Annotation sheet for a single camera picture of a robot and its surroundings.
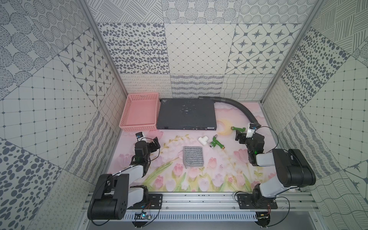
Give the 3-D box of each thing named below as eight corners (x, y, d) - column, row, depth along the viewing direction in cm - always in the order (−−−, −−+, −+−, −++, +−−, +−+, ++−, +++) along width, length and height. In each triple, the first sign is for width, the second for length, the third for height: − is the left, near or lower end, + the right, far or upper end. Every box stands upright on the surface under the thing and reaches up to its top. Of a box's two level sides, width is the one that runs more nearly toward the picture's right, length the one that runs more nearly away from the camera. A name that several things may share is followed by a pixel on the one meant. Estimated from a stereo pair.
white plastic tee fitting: (204, 146, 96) (204, 144, 94) (198, 139, 99) (198, 138, 97) (210, 142, 98) (210, 140, 96) (204, 135, 101) (204, 133, 99)
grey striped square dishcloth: (182, 167, 88) (182, 165, 85) (183, 148, 96) (183, 146, 94) (203, 167, 88) (204, 165, 85) (202, 148, 96) (202, 146, 94)
